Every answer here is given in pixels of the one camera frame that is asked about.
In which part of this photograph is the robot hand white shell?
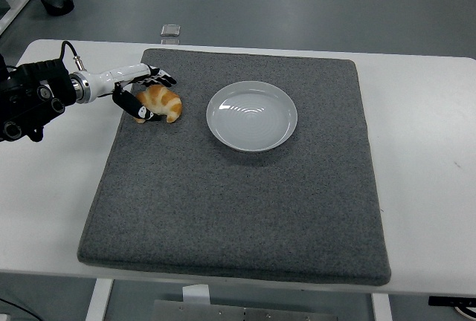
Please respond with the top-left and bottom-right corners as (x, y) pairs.
(86, 62), (178, 124)

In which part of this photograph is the croissant bread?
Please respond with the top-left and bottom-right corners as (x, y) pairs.
(134, 83), (183, 124)

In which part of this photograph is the white round plate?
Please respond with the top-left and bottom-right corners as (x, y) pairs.
(205, 80), (299, 153)

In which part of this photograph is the grey metal plate with screws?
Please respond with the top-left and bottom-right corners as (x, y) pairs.
(152, 299), (339, 321)

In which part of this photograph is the square metal floor socket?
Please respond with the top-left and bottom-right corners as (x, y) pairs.
(161, 23), (182, 38)

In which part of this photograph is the grey felt mat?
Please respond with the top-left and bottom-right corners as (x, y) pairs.
(77, 48), (392, 287)

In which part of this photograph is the white table leg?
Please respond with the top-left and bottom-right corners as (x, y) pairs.
(371, 293), (393, 321)
(85, 279), (115, 321)

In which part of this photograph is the white paper tag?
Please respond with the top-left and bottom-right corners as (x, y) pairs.
(181, 285), (211, 304)

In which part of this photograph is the black table control box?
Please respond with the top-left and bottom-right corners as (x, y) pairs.
(428, 294), (476, 308)

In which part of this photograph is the white furniture frame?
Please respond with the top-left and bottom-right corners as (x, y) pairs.
(0, 0), (36, 36)

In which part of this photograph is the thin black floor cable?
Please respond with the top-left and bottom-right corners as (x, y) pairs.
(0, 296), (38, 321)

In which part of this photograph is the white and red cable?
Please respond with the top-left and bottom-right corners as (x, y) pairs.
(455, 304), (476, 319)

